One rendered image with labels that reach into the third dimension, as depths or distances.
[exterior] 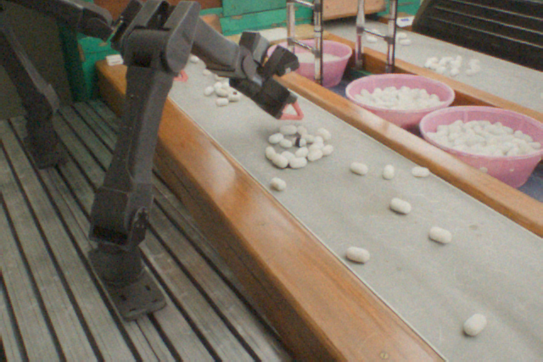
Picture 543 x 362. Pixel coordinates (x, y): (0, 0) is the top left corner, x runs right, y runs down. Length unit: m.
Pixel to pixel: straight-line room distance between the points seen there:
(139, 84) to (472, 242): 0.57
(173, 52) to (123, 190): 0.23
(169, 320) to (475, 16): 0.61
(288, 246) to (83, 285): 0.35
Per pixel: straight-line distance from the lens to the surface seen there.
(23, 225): 1.17
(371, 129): 1.21
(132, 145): 0.87
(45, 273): 1.02
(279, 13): 2.03
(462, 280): 0.83
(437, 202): 1.00
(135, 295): 0.90
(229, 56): 1.06
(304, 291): 0.74
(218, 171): 1.04
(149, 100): 0.87
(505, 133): 1.30
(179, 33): 0.89
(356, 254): 0.83
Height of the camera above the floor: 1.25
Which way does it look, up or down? 27 degrees down
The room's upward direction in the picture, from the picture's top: 2 degrees counter-clockwise
